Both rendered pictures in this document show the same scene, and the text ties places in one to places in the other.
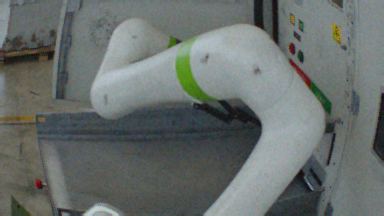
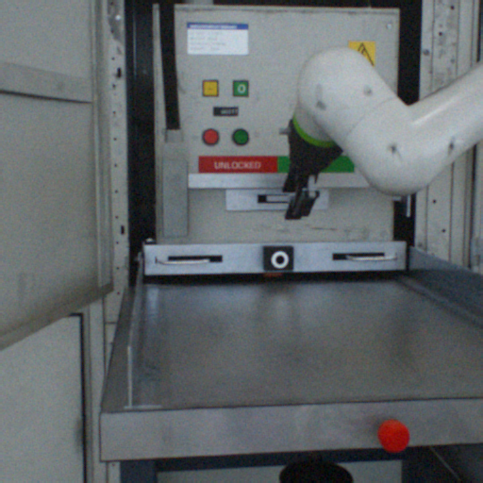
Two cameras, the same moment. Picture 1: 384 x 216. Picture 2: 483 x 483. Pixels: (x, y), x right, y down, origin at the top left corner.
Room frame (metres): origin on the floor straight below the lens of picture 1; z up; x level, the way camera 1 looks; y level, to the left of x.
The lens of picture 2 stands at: (1.47, 1.19, 1.12)
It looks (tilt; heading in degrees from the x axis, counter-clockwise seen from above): 7 degrees down; 282
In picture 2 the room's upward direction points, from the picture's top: straight up
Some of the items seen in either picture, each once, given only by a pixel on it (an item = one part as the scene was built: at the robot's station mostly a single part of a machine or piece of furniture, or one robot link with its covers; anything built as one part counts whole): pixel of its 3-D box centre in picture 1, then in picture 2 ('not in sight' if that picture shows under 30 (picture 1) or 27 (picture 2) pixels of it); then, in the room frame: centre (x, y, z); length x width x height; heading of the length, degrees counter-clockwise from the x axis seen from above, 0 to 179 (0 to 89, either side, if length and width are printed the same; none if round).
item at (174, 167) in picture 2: not in sight; (174, 189); (1.88, -0.17, 1.04); 0.08 x 0.05 x 0.17; 108
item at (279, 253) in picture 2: not in sight; (278, 258); (1.69, -0.28, 0.90); 0.06 x 0.03 x 0.05; 18
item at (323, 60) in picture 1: (310, 63); (277, 132); (1.70, -0.30, 1.15); 0.48 x 0.01 x 0.48; 18
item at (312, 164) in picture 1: (304, 151); (275, 256); (1.71, -0.31, 0.89); 0.54 x 0.05 x 0.06; 18
